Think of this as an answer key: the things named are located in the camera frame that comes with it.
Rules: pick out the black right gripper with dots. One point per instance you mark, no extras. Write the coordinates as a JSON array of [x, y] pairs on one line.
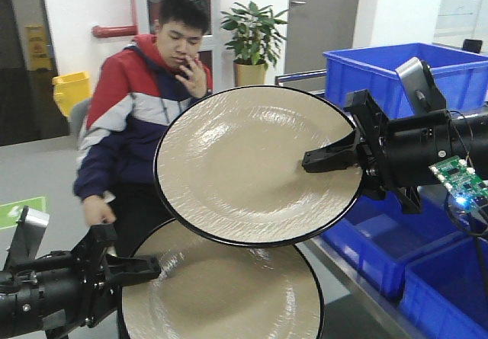
[[395, 154]]

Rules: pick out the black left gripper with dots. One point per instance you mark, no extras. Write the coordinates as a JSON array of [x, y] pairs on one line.
[[68, 289]]

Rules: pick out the beige plate black rim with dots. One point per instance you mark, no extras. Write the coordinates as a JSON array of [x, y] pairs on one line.
[[229, 168], [211, 290]]

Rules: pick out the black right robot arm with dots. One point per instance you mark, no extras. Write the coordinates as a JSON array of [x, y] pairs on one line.
[[473, 130]]

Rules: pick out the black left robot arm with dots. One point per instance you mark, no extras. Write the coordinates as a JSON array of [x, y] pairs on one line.
[[64, 290]]

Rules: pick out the blue crate lower shelf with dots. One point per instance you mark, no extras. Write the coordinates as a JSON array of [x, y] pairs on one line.
[[421, 261]]

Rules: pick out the green circuit board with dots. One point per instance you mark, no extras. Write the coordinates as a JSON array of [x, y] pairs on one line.
[[468, 190]]

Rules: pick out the green potted plant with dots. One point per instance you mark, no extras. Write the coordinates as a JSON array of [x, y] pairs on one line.
[[256, 40]]

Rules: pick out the large blue plastic crate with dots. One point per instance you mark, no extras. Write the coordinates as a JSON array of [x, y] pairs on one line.
[[460, 76]]

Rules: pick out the man in red hoodie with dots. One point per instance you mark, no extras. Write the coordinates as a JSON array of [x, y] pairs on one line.
[[141, 90]]

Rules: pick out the yellow bin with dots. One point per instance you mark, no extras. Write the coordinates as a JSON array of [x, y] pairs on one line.
[[70, 89]]

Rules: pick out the yellow wet floor sign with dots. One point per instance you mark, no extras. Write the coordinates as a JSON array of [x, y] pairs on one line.
[[38, 54]]

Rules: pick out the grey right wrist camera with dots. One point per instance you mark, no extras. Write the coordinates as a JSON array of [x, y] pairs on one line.
[[420, 88]]

